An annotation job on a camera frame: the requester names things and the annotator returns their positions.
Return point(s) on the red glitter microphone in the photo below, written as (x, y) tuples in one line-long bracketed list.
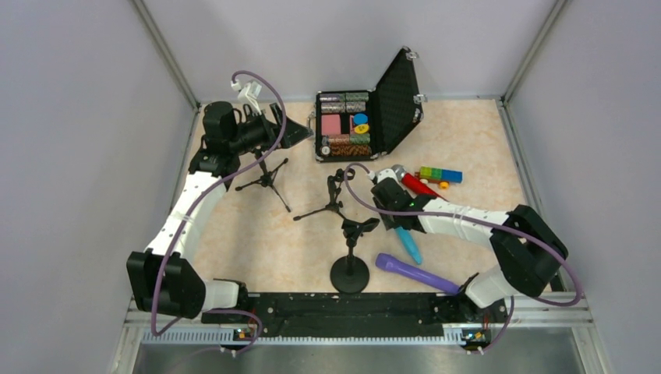
[(412, 183)]

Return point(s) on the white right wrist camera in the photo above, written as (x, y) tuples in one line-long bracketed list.
[(385, 174)]

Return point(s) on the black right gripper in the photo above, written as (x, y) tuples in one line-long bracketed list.
[(394, 216)]

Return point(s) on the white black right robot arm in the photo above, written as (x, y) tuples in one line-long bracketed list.
[(528, 252)]

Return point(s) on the pink card deck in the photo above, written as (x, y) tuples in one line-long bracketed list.
[(331, 125)]

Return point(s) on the black round base microphone stand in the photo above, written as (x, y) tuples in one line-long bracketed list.
[(349, 274)]

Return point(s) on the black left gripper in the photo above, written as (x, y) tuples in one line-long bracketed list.
[(278, 128)]

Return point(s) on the blue dealer chip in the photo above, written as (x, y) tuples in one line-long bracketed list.
[(360, 119)]

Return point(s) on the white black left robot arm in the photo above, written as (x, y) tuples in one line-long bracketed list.
[(162, 276)]

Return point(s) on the cyan toy microphone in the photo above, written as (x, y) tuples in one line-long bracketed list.
[(409, 244)]

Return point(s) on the black tripod microphone stand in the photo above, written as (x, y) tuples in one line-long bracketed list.
[(334, 183)]

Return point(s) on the black tripod stand with pop filter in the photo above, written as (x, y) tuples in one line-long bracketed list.
[(267, 179)]

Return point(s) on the black aluminium poker chip case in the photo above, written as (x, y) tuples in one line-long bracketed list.
[(393, 106)]

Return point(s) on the purple toy microphone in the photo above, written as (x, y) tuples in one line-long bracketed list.
[(391, 264)]

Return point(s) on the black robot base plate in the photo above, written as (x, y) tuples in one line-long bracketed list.
[(364, 315)]

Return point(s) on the colourful toy brick train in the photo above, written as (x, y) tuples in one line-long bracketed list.
[(444, 178)]

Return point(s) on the yellow dealer chip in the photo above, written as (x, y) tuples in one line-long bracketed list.
[(361, 129)]

